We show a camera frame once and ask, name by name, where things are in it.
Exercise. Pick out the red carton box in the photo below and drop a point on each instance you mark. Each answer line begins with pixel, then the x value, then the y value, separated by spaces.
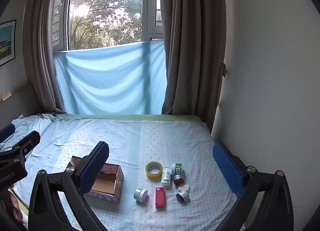
pixel 159 197

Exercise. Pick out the framed wall picture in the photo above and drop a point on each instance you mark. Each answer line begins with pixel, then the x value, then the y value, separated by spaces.
pixel 7 42

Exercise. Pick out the person left hand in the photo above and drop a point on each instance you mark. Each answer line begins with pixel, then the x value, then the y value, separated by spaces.
pixel 10 204

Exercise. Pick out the yellow tape roll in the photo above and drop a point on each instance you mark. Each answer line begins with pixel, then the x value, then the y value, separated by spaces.
pixel 153 169

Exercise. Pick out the white pill bottle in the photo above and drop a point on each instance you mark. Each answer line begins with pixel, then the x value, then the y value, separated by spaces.
pixel 166 177

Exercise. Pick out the grey curtain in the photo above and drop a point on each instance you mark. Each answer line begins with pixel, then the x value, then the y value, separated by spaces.
pixel 38 54
pixel 194 41

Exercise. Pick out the left grey curtain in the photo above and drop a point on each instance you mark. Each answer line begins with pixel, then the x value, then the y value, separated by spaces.
pixel 38 54

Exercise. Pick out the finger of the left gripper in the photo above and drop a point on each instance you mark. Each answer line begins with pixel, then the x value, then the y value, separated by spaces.
pixel 6 132
pixel 21 149

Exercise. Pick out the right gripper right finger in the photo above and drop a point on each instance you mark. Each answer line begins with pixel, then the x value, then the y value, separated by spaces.
pixel 275 211

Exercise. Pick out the window frame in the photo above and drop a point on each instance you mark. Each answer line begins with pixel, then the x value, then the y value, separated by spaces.
pixel 88 24

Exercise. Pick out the pale green cream jar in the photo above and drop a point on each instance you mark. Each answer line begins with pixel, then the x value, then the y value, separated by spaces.
pixel 140 194

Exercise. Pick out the white earbuds case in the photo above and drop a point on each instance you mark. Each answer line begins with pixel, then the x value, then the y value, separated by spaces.
pixel 184 187

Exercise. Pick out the light blue hanging cloth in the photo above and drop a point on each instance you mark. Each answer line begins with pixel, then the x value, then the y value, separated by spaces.
pixel 119 80

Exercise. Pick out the right grey curtain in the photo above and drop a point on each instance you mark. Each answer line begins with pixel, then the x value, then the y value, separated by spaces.
pixel 194 41

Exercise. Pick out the green striped white-lid jar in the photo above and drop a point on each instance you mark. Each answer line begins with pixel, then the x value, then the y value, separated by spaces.
pixel 176 169

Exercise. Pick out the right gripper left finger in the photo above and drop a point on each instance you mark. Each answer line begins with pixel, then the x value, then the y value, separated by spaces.
pixel 45 209

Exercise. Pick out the blue checkered bed sheet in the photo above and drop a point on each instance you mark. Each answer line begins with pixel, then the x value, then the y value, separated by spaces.
pixel 133 143

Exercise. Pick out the cardboard box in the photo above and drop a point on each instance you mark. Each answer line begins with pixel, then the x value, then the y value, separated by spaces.
pixel 108 184

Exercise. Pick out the red silver small jar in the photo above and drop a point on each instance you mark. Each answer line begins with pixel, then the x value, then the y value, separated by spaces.
pixel 178 179

